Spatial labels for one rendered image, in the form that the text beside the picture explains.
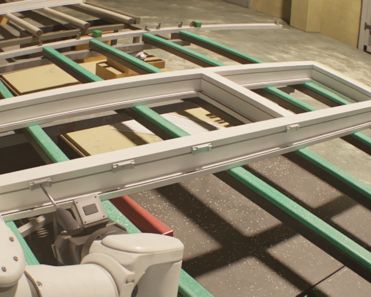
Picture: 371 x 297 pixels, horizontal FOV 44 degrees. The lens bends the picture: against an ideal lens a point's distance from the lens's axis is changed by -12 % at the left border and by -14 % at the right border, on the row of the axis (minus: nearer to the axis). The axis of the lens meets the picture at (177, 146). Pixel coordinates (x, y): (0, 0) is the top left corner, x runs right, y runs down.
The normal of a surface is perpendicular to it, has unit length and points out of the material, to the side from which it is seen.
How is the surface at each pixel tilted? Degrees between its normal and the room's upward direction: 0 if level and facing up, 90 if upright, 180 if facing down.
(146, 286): 65
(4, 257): 34
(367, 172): 0
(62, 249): 70
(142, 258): 77
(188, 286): 0
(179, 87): 90
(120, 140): 0
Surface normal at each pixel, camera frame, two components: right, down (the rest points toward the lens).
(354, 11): -0.82, 0.19
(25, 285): 0.78, -0.37
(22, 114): 0.55, 0.40
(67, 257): 0.52, 0.07
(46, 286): 0.66, -0.63
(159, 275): 0.25, 0.04
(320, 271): 0.08, -0.90
